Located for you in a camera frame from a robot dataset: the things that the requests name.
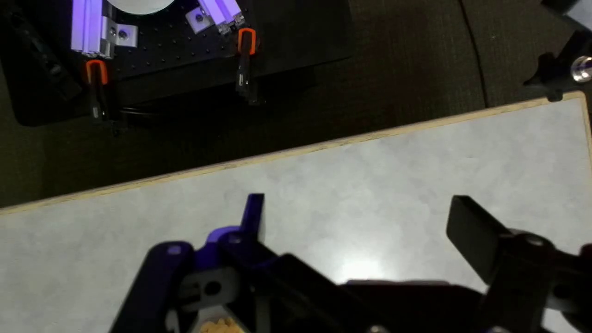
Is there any aluminium extrusion bar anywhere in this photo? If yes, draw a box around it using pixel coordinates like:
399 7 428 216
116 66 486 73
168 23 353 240
68 0 116 60
195 0 245 29

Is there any black stand with metal knob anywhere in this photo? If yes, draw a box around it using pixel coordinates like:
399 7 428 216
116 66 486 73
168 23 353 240
523 29 592 103

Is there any orange black clamp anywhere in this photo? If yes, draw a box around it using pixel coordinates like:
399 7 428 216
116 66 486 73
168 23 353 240
234 25 262 107
83 57 121 125

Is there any silver corner bracket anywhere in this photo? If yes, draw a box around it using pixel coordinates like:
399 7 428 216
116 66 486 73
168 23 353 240
184 5 214 35
112 22 138 49

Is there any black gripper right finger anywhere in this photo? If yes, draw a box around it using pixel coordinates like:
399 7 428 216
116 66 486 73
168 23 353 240
443 194 592 333

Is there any thin black floor cable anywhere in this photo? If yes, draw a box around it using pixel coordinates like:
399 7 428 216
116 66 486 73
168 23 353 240
458 0 491 107

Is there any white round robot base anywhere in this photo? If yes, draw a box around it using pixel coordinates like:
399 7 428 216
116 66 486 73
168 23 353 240
105 0 179 16

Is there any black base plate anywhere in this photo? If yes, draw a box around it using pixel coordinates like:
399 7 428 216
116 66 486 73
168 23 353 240
0 0 356 127

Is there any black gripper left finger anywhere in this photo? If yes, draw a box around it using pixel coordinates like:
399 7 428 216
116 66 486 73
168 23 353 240
108 192 371 333

